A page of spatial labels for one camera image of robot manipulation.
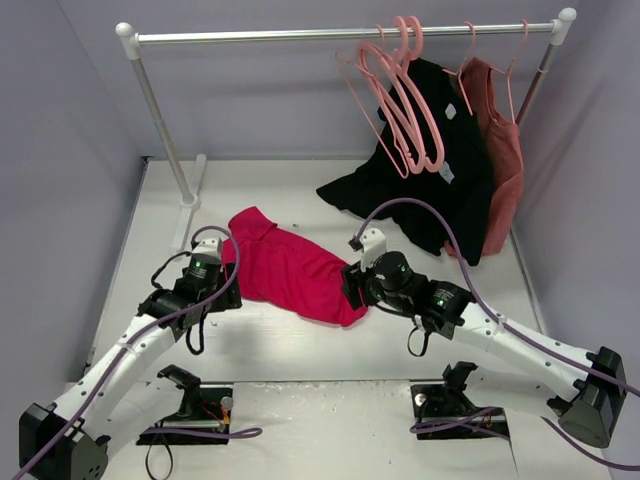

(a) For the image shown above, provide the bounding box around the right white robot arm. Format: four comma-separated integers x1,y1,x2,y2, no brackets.
341,251,626,449

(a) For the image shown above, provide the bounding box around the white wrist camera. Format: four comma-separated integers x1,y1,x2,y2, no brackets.
191,236,223,265
348,228,387,271

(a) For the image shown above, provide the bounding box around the rust red tank top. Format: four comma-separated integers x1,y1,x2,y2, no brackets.
461,57,524,256

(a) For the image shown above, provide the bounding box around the thin pink wire hanger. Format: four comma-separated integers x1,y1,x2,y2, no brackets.
335,25,411,179

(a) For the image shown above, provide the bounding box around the red t shirt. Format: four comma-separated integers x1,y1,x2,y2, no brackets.
223,206,368,328

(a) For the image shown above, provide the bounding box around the pink hanger holding black shirt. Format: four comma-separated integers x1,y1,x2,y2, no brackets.
443,21,477,116

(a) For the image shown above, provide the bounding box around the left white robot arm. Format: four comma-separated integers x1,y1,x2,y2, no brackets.
15,249,242,479

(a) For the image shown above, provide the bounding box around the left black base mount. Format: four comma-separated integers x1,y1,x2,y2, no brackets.
136,365,233,446

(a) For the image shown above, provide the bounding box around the thick pink plastic hanger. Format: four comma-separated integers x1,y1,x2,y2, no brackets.
367,16,446,174

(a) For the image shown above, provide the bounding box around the pink hanger holding tank top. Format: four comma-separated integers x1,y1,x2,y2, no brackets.
489,19,529,126

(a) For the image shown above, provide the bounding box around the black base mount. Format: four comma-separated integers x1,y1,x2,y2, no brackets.
409,362,510,441
136,365,233,446

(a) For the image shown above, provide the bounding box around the black looped cable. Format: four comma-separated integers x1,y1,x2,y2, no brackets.
144,429,175,479

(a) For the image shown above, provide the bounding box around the black t shirt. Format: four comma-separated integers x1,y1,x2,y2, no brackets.
316,59,494,266

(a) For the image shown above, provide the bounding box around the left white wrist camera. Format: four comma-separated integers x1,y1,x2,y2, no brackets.
191,236,223,265

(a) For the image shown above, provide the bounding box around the white metal clothes rack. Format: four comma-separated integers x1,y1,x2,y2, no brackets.
114,7,579,254

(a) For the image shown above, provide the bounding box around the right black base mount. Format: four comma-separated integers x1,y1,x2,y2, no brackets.
409,362,510,441

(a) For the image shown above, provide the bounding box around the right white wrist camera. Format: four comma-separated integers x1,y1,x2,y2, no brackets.
348,228,387,271

